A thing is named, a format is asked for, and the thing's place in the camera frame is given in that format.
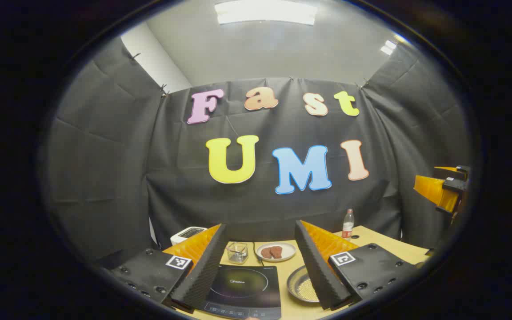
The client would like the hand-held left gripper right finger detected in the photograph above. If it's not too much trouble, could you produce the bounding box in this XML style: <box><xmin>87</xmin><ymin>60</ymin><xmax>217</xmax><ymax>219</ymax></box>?
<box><xmin>295</xmin><ymin>220</ymin><xmax>419</xmax><ymax>311</ymax></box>

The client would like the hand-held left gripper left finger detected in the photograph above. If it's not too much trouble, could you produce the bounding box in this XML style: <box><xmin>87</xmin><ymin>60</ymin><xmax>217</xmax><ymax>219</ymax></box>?
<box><xmin>105</xmin><ymin>224</ymin><xmax>229</xmax><ymax>312</ymax></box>

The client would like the steel pot with black handles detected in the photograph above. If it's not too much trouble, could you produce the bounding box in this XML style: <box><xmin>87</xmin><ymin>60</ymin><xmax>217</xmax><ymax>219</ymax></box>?
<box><xmin>287</xmin><ymin>265</ymin><xmax>323</xmax><ymax>304</ymax></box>

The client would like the black induction cooktop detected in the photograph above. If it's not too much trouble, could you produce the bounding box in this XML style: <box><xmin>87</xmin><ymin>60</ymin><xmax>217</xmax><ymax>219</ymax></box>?
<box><xmin>200</xmin><ymin>264</ymin><xmax>282</xmax><ymax>320</ymax></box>

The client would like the round white plate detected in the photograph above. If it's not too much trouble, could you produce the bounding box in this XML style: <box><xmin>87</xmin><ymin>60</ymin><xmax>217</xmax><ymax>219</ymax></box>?
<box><xmin>255</xmin><ymin>242</ymin><xmax>297</xmax><ymax>262</ymax></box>

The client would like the white toaster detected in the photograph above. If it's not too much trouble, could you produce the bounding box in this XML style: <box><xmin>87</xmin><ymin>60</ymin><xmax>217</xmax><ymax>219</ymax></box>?
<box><xmin>170</xmin><ymin>227</ymin><xmax>208</xmax><ymax>246</ymax></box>

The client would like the red label plastic bottle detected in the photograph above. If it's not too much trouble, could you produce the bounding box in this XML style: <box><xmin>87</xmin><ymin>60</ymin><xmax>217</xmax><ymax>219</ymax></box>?
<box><xmin>342</xmin><ymin>209</ymin><xmax>355</xmax><ymax>241</ymax></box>

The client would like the black backdrop cloth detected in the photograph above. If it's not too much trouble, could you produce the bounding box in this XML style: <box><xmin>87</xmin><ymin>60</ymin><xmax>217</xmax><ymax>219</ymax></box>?
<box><xmin>45</xmin><ymin>38</ymin><xmax>472</xmax><ymax>267</ymax></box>

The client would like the large ceiling light panel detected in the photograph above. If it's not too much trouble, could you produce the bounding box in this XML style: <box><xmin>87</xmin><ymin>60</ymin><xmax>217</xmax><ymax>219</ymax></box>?
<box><xmin>215</xmin><ymin>0</ymin><xmax>318</xmax><ymax>25</ymax></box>

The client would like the metal wire basket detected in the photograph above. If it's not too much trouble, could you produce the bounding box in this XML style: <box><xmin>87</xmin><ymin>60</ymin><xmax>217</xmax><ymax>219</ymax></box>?
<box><xmin>226</xmin><ymin>242</ymin><xmax>249</xmax><ymax>264</ymax></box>

